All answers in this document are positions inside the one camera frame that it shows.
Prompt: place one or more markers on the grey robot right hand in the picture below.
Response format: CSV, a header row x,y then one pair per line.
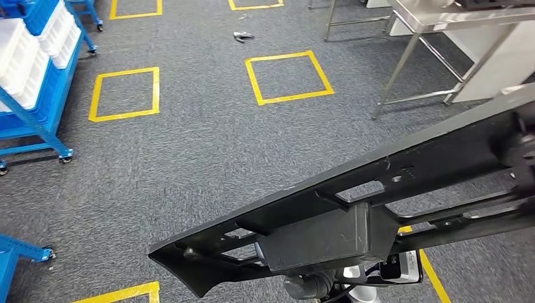
x,y
309,286

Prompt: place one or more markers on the black plastic bracket part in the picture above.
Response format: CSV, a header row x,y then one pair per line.
x,y
326,242

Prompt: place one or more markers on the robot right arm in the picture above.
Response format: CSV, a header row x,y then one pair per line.
x,y
363,296

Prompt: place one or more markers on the blue metal shelf rack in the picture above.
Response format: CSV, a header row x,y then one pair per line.
x,y
90,10
42,131
16,251

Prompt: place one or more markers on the yellow floor tape square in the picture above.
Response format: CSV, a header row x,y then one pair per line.
x,y
432,274

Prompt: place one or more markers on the small metal object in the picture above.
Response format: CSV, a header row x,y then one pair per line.
x,y
242,36

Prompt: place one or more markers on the stainless steel table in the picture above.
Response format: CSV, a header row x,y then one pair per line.
x,y
439,16
330,19

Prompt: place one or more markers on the blue plastic bin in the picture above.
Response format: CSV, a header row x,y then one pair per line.
x,y
37,14
50,96

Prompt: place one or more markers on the dark object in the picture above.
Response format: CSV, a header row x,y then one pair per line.
x,y
493,4

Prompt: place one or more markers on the white plastic bin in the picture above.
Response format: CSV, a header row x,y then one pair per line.
x,y
60,33
18,54

